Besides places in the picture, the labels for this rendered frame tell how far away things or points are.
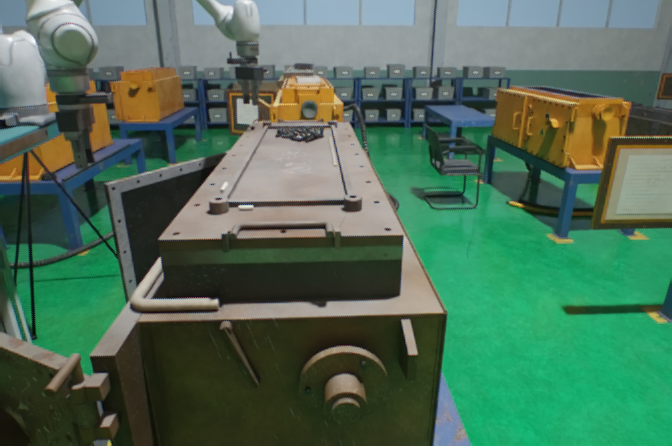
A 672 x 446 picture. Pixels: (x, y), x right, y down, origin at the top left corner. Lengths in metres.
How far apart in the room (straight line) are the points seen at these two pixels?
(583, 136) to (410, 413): 3.84
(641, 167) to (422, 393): 2.30
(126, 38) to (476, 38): 8.01
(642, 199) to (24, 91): 3.04
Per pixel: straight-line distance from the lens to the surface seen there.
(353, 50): 10.40
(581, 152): 4.58
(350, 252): 0.81
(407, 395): 0.94
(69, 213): 4.29
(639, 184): 3.02
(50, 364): 0.84
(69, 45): 1.04
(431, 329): 0.85
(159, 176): 1.88
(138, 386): 0.90
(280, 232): 0.82
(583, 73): 12.44
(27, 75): 1.67
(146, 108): 7.22
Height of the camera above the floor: 1.69
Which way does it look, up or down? 19 degrees down
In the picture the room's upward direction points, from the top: straight up
